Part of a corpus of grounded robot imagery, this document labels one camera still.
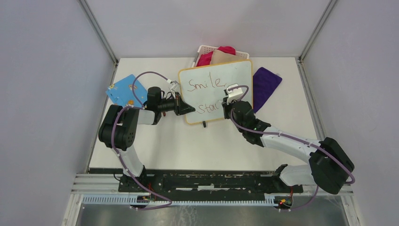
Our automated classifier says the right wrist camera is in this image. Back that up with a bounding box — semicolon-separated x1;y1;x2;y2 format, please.
223;83;245;104

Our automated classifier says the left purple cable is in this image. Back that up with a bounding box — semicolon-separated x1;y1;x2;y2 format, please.
111;71;174;211

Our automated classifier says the purple cable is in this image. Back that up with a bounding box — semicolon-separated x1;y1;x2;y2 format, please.
226;85;357;213
111;71;174;211

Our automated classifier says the blue cartoon print cloth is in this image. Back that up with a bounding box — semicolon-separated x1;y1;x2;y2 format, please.
106;74;147;107

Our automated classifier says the purple cloth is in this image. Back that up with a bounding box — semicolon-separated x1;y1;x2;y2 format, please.
253;67;283;113

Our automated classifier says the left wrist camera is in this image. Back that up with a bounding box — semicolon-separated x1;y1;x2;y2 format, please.
170;81;180;92

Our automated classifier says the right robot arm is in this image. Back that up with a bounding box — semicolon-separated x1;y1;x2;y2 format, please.
222;97;355;194

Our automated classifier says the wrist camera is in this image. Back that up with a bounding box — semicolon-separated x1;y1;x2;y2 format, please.
223;83;245;104
170;81;180;92

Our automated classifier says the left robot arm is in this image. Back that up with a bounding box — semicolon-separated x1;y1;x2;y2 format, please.
98;87;196;192

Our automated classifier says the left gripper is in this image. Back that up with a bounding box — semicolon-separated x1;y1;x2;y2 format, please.
158;92;195;116

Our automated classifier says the white slotted cable duct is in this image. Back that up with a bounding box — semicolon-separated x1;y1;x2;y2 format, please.
81;194;281;207

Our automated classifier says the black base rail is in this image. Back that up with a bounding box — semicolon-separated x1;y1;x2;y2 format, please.
88;168;303;202

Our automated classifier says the pink red cloth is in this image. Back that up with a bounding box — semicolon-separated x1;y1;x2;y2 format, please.
195;45;236;66

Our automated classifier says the yellow framed whiteboard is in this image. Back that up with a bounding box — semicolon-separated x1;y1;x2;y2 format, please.
178;59;254;124

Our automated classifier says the white plastic basket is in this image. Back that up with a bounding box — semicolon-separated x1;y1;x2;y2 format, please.
192;45;249;67

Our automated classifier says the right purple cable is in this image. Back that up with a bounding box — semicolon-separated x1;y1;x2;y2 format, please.
226;85;357;213

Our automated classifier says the beige folded cloth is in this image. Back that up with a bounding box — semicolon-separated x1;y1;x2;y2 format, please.
210;50;248;65

